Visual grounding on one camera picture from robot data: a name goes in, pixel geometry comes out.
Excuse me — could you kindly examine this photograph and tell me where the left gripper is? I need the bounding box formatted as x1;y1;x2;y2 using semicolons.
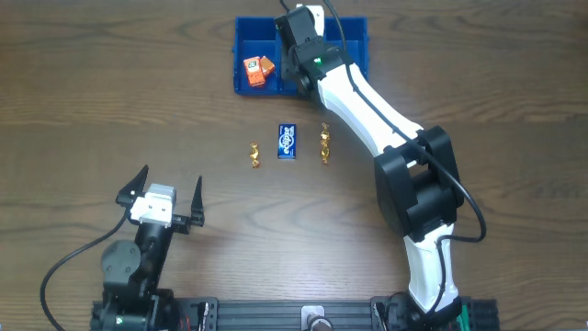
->
115;164;206;235

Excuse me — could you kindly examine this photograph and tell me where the gold candy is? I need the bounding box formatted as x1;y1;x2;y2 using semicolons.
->
319;121;332;166
248;141;262;169

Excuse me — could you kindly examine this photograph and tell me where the blue candy pack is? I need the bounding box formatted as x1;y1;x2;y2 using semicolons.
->
277;123;298;161

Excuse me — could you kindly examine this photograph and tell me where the orange candy box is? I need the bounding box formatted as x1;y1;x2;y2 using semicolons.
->
259;55;277;77
243;55;267;88

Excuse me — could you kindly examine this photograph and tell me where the blue tray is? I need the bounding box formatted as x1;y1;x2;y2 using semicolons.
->
232;16;370;97

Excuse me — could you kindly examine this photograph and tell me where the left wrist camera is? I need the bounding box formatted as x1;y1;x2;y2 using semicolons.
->
129;183;178;228

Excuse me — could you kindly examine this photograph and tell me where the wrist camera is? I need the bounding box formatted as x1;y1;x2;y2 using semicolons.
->
129;183;178;228
296;3;326;37

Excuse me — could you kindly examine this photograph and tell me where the black cable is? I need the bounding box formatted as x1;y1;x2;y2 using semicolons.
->
40;207;132;331
278;0;488;318

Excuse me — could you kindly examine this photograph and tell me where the mounting rail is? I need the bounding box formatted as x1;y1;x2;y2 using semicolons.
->
91;296;500;331

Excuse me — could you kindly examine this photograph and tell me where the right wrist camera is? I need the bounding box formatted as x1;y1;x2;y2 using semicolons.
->
296;3;326;37

